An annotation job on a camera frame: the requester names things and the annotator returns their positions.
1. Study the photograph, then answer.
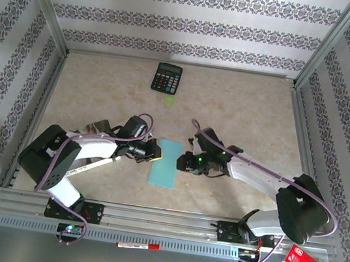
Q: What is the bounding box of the light blue paper sheet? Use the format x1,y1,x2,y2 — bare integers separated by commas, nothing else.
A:
147,136,184,191

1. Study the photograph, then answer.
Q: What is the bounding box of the red white marker pen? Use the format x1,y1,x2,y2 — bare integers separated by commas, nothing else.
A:
115,237,161,254

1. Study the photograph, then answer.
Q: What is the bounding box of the grey slotted cable duct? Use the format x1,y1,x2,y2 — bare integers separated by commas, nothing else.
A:
0,212,244,262

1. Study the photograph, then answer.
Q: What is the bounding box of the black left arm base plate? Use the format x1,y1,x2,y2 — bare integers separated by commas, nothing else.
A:
43,195,106,226

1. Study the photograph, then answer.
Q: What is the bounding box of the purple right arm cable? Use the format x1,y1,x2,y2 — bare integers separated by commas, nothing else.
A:
171,119,350,262

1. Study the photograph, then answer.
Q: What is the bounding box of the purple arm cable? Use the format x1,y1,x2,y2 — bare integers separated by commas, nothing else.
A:
171,119,350,262
26,98,157,256

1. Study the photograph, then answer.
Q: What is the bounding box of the small controller board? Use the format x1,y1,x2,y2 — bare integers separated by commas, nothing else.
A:
237,248,260,262
56,222,84,239

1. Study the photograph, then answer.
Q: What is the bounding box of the aluminium back rail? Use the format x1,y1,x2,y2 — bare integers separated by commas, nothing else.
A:
66,42,298,86

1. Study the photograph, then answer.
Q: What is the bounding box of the aluminium mounting rail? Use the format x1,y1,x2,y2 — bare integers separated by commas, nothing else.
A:
0,185,340,261

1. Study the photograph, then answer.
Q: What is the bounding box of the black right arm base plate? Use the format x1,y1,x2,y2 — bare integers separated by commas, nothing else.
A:
214,219,278,252

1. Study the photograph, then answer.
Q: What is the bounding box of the black calculator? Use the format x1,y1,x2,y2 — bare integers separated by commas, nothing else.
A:
149,61,184,96

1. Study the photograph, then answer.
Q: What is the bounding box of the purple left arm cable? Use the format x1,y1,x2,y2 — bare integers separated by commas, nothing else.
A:
26,98,157,256

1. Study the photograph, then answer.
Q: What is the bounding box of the aluminium side rail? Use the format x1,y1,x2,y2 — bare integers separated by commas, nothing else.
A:
271,82,350,235
1,45,70,194

